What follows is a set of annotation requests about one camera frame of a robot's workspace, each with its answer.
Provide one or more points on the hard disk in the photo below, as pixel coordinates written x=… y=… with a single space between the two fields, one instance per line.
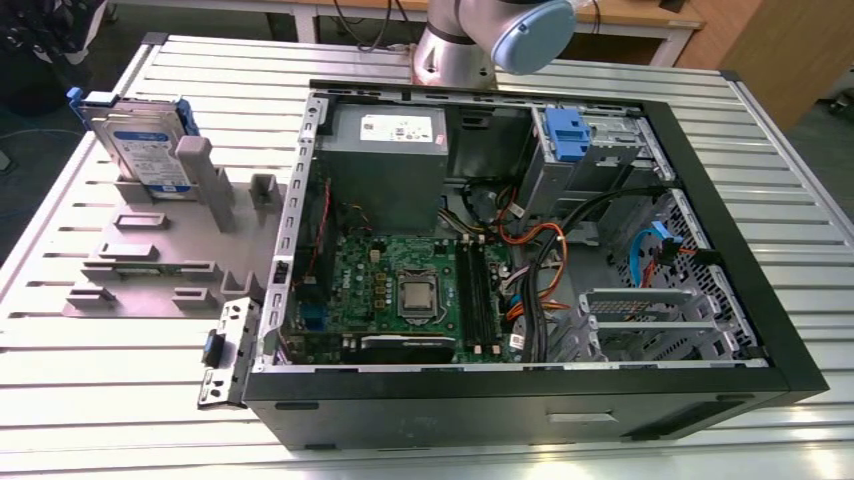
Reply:
x=143 y=150

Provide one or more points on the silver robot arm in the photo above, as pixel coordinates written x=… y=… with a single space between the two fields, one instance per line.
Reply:
x=454 y=60

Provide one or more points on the metal disk bay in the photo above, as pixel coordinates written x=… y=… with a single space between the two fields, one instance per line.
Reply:
x=641 y=325

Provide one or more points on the green motherboard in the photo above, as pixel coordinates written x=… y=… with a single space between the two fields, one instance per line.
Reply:
x=427 y=250

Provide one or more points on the silver CPU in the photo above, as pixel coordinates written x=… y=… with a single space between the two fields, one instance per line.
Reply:
x=415 y=295

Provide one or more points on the black RAM slot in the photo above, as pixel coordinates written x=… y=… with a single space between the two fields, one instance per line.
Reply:
x=484 y=295
x=467 y=290

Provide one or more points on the grey power supply unit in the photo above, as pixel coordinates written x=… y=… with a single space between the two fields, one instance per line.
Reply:
x=387 y=185

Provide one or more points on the CPU socket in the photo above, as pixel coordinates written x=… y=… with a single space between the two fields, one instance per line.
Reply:
x=416 y=316

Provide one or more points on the black case fan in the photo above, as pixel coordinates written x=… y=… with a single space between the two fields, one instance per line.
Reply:
x=310 y=240

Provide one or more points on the black graphics card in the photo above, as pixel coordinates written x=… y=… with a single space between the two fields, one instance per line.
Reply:
x=400 y=347

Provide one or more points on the grey metal drive cage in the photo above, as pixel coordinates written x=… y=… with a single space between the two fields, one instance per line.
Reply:
x=587 y=175

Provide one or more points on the blue drive latch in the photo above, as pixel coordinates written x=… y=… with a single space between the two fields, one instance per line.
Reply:
x=567 y=135

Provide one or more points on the black PC case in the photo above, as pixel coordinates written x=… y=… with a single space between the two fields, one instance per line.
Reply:
x=467 y=415

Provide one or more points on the grey parts rack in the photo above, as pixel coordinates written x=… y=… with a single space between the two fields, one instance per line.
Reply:
x=174 y=240

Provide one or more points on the green RAM stick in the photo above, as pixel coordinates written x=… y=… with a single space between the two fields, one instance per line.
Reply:
x=143 y=270

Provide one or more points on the wooden cabinet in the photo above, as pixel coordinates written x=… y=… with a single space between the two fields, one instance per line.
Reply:
x=787 y=50

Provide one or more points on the metal card retention bracket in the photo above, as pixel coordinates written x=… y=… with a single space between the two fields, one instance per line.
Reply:
x=240 y=345

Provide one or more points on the wooden desk white frame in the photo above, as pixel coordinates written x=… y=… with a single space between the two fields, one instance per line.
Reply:
x=641 y=22

